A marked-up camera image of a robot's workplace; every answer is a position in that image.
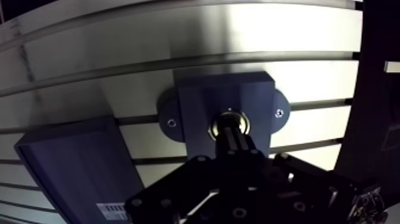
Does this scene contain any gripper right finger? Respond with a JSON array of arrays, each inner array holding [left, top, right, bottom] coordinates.
[[232, 124, 389, 224]]

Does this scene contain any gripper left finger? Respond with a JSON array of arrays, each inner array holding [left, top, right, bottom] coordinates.
[[124, 122, 242, 224]]

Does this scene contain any steel bearing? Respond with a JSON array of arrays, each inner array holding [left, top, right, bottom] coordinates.
[[208, 110, 251, 141]]

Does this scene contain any dark blue-grey housing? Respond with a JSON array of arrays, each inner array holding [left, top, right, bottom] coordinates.
[[157, 71, 291, 160]]

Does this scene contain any dark blue-grey tray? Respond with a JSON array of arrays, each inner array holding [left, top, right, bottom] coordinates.
[[14, 116, 146, 224]]

